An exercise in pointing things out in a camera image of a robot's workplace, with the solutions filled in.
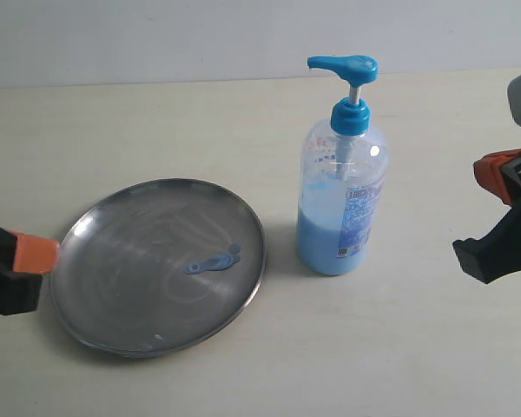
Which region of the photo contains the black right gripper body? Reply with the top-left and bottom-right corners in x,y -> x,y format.
484,199 -> 521,276

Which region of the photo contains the blue soap pump bottle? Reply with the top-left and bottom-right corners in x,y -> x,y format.
296,55 -> 389,276

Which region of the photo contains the blue soap blob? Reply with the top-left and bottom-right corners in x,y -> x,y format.
183,243 -> 241,275

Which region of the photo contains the round stainless steel plate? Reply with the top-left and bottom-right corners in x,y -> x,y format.
49,178 -> 267,358

